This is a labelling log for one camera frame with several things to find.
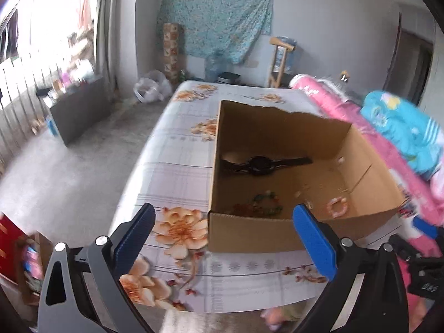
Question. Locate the black basin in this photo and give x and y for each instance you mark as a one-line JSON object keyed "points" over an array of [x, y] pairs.
{"points": [[229, 78]]}

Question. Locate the dark cabinet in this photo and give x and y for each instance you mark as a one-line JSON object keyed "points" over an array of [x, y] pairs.
{"points": [[79, 111]]}

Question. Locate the blue cartoon blanket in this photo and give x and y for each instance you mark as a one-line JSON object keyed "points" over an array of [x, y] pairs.
{"points": [[399, 125]]}

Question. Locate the grey curtain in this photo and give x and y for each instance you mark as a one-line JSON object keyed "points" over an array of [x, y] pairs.
{"points": [[111, 24]]}

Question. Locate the pink floral quilt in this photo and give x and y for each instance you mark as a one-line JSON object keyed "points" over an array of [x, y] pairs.
{"points": [[326, 93]]}

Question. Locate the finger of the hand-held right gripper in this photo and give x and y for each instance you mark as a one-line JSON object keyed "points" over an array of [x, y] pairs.
{"points": [[425, 227], [407, 248]]}

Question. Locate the heart patterned roll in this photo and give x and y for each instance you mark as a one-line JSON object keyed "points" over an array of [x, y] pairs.
{"points": [[171, 52]]}

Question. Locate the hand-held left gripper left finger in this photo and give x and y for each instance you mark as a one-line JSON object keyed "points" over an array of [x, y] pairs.
{"points": [[137, 236]]}

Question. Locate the teal floral cloth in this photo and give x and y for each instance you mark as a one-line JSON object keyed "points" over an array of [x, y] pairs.
{"points": [[215, 14]]}

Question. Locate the clear water jug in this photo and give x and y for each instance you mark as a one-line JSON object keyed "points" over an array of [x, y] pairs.
{"points": [[216, 67]]}

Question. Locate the black wristwatch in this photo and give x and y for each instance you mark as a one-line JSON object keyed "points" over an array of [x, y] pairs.
{"points": [[260, 165]]}

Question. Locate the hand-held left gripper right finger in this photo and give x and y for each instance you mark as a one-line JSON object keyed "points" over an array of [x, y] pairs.
{"points": [[315, 239]]}

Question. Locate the dark wooden door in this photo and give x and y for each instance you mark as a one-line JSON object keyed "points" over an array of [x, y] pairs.
{"points": [[412, 62]]}

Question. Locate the white plastic bag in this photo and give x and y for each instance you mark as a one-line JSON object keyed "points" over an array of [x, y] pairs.
{"points": [[152, 86]]}

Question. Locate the floral plaid tablecloth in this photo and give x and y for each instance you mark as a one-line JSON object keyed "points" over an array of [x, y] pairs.
{"points": [[180, 166]]}

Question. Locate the red box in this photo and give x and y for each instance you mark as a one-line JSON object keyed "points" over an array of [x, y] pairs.
{"points": [[8, 246]]}

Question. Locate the small mushroom figure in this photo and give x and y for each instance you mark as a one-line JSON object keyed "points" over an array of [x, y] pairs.
{"points": [[343, 75]]}

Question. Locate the wooden crutch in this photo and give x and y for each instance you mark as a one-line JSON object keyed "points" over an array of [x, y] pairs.
{"points": [[277, 62]]}

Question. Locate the brown cardboard box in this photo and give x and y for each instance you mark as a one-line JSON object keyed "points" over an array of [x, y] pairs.
{"points": [[263, 232]]}

